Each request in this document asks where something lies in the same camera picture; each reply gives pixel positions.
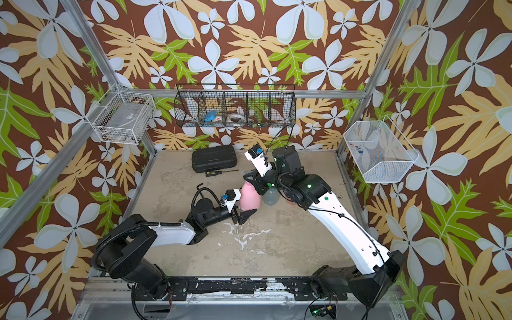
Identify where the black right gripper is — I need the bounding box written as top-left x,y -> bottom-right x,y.
244,163 -> 293,197

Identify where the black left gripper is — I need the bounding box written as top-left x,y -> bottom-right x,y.
203,191 -> 255,229

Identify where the opaque pink spray bottle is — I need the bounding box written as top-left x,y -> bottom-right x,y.
239,181 -> 261,211

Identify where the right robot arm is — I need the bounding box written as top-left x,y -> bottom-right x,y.
243,144 -> 405,309

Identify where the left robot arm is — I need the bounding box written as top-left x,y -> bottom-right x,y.
92,187 -> 257,299

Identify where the clear blue spray bottle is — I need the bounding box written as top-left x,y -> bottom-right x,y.
262,188 -> 281,206

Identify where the black plastic tool case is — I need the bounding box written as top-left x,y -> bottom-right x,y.
191,145 -> 237,173

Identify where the black yellow screwdriver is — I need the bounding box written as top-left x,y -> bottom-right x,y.
205,169 -> 239,177

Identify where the white tape roll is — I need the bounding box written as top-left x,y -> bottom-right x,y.
227,113 -> 246,123

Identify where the blue tape roll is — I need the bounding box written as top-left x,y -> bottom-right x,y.
204,110 -> 217,122

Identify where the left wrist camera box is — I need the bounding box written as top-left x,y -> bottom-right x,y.
220,189 -> 241,213

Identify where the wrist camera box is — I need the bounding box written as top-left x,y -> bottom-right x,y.
244,144 -> 272,177
220,189 -> 241,213

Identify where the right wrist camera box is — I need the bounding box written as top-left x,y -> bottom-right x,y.
244,144 -> 272,177

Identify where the black wire wall basket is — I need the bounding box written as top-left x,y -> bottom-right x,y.
173,84 -> 297,128

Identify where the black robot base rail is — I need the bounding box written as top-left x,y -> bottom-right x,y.
131,276 -> 347,302

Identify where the white mesh wall basket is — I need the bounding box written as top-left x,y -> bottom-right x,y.
343,117 -> 419,184

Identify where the white wire wall basket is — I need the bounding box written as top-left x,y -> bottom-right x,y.
87,85 -> 155,145

